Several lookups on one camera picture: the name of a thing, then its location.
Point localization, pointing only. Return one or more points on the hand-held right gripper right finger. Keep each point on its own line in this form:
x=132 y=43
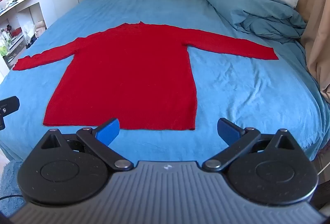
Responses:
x=226 y=131

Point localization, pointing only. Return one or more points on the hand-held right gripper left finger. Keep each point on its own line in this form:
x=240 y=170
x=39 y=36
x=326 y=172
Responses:
x=109 y=132

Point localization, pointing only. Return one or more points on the red sweater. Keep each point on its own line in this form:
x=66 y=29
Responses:
x=129 y=71

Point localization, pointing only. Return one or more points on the blue bed sheet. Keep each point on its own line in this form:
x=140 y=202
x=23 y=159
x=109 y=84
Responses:
x=239 y=89

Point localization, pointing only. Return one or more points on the green toiletry pack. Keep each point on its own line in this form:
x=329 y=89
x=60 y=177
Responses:
x=3 y=49

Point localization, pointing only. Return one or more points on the red box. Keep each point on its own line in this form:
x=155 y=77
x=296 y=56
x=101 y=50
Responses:
x=16 y=31

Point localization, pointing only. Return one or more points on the blue fluffy rug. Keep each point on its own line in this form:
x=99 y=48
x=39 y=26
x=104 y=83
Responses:
x=10 y=180

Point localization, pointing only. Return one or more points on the white bag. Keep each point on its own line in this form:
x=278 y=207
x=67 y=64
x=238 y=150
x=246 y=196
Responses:
x=40 y=27

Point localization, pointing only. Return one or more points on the white shelf unit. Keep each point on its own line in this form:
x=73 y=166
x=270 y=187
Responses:
x=23 y=7

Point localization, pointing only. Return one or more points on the teal duvet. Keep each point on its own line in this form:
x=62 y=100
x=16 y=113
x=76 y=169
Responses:
x=245 y=7

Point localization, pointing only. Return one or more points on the beige curtain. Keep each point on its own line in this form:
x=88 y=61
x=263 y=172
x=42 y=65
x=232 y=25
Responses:
x=317 y=20

